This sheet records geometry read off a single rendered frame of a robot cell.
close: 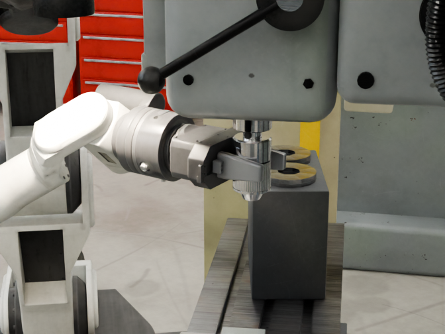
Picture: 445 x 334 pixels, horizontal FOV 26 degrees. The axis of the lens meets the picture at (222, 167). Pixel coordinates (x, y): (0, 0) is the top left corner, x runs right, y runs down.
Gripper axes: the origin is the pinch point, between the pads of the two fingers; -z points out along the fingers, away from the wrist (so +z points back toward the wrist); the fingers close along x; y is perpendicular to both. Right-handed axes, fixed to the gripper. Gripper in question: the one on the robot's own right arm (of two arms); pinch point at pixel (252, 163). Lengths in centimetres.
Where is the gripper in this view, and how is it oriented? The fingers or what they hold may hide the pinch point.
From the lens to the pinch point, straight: 117.3
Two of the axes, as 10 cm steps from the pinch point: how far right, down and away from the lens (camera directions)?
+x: 5.4, -2.6, 8.0
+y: -0.1, 9.5, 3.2
